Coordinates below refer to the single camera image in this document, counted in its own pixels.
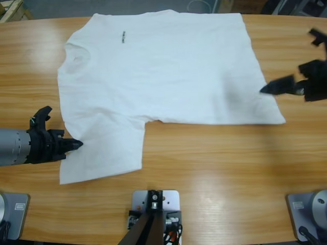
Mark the white t-shirt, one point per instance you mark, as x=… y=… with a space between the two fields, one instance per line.
x=166 y=76

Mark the small electronics module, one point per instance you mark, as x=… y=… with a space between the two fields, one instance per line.
x=132 y=220
x=172 y=219

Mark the cardboard box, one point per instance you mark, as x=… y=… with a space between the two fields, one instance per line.
x=240 y=5

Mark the wooden crate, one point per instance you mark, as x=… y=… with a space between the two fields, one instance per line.
x=12 y=10

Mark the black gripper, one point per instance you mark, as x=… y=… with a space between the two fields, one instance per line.
x=316 y=81
x=43 y=148

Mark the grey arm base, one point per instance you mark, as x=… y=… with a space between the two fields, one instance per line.
x=301 y=211
x=18 y=219

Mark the grey metal equipment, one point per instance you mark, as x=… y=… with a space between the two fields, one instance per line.
x=286 y=6

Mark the white mount plate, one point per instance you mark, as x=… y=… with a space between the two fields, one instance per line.
x=171 y=201

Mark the dark camera post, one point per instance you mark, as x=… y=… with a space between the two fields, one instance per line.
x=150 y=229

